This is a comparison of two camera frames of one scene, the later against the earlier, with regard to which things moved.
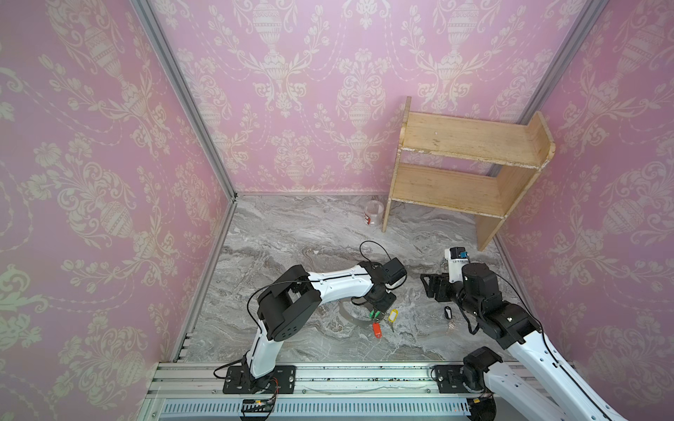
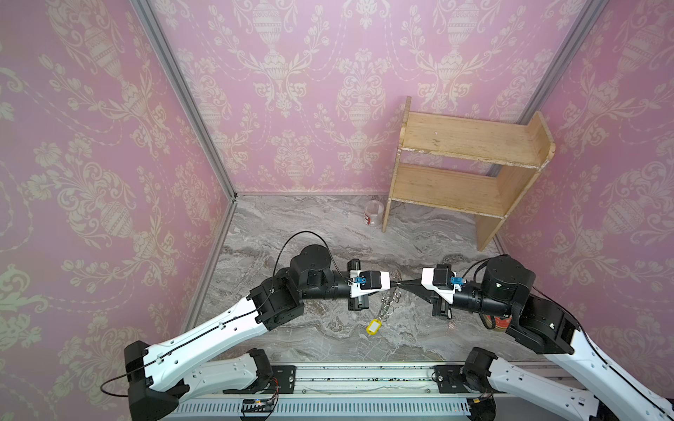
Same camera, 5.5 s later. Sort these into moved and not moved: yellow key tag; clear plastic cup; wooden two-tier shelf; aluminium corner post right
Moved: yellow key tag
Not moved: aluminium corner post right; wooden two-tier shelf; clear plastic cup
